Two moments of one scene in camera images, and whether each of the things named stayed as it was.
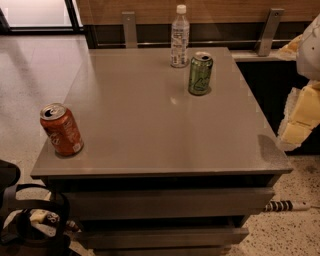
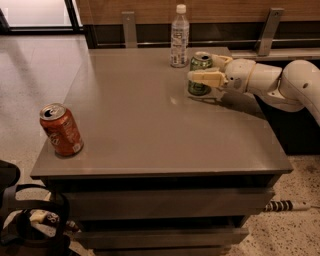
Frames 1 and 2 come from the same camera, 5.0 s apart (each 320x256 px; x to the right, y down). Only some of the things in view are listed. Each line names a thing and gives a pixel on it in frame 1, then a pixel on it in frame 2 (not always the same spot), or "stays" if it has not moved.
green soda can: [201, 68] stays
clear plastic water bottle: [180, 39] stays
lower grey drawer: [161, 237] stays
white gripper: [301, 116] -> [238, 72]
